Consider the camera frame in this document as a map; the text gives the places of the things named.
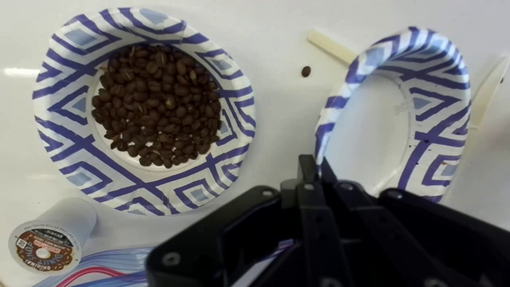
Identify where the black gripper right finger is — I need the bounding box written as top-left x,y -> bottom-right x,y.
320,157 -> 427,287

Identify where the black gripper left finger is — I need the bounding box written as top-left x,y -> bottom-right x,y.
280,153 -> 341,287

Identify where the blue patterned paper bowl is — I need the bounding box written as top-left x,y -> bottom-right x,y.
314,23 -> 473,204
32,4 -> 258,216

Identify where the coffee beans pile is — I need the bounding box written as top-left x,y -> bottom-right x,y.
91,43 -> 223,168

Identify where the cream flat stick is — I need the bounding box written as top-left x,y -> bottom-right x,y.
306,28 -> 358,66

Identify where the coffee pod cup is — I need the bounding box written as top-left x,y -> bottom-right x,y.
6,196 -> 100,274

